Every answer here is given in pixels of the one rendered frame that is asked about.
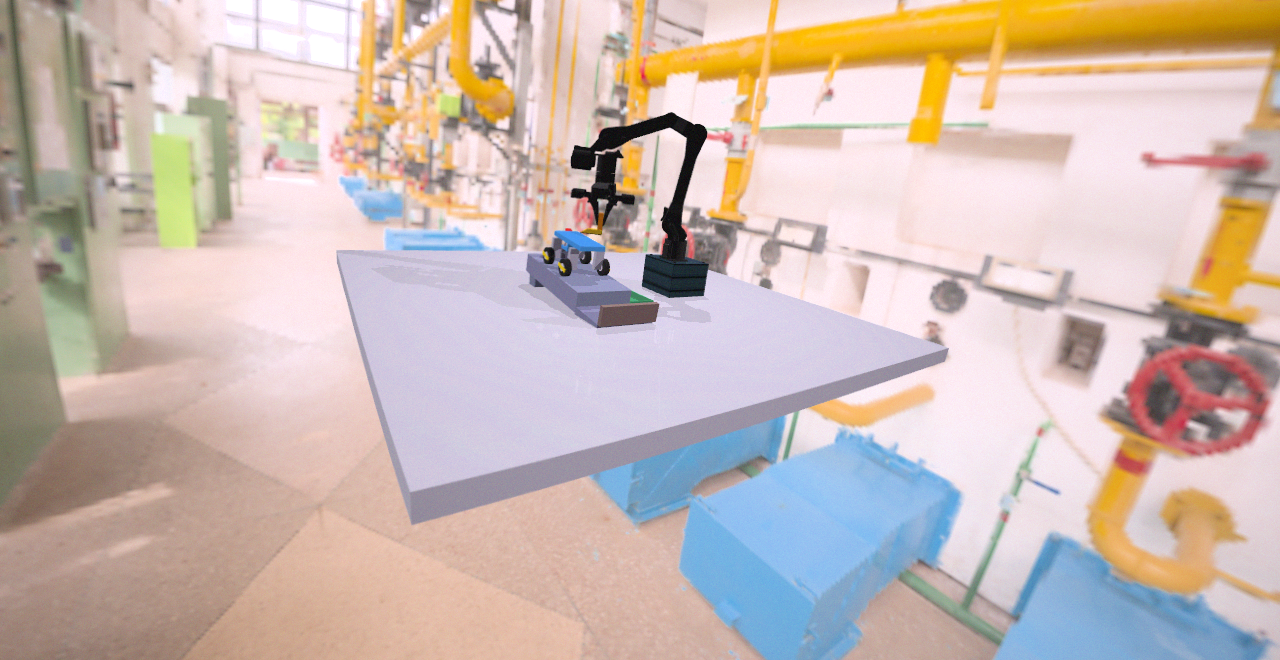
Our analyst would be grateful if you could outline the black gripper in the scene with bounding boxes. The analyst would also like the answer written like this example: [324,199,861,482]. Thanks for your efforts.
[570,171,635,226]

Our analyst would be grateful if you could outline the yellow wedge chock with orange handle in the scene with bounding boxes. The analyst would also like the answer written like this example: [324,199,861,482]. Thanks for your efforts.
[580,212,604,235]

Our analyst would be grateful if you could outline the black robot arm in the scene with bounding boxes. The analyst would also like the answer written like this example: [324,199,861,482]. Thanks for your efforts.
[571,113,707,261]

